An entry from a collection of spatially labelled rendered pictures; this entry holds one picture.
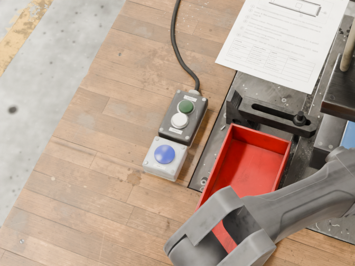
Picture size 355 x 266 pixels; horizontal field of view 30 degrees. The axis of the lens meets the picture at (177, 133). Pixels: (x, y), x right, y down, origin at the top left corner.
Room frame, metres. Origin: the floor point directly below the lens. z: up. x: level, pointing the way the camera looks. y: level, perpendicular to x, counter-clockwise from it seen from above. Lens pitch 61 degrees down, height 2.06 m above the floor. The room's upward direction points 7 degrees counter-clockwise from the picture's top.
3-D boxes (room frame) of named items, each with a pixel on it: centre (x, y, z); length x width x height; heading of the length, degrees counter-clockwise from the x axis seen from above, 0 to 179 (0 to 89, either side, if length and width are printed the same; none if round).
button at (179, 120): (0.64, -0.01, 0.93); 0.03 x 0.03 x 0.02
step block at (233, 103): (0.64, -0.13, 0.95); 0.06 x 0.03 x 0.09; 62
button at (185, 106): (0.67, -0.02, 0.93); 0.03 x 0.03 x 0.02
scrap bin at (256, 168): (0.47, -0.10, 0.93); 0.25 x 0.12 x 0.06; 152
